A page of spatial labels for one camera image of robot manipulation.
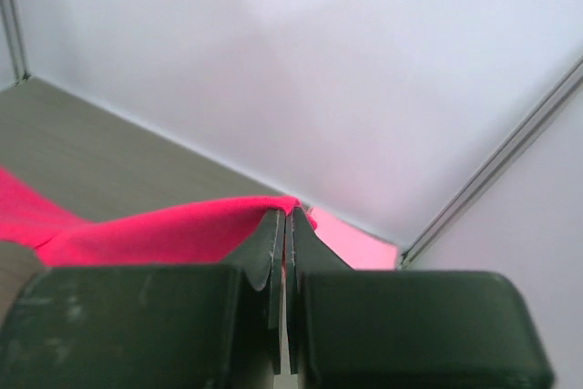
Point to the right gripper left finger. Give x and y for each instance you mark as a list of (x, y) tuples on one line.
[(212, 325)]

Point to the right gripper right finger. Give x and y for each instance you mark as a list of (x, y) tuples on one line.
[(351, 328)]

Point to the red t shirt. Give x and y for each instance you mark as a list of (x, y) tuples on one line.
[(198, 232)]

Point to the folded pink t shirt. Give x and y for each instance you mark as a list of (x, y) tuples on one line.
[(357, 248)]

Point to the right aluminium frame post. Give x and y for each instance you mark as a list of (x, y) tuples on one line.
[(518, 141)]

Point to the aluminium frame post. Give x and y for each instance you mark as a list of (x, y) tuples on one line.
[(518, 141), (14, 40)]

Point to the left aluminium frame post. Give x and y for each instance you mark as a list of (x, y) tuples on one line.
[(14, 40)]

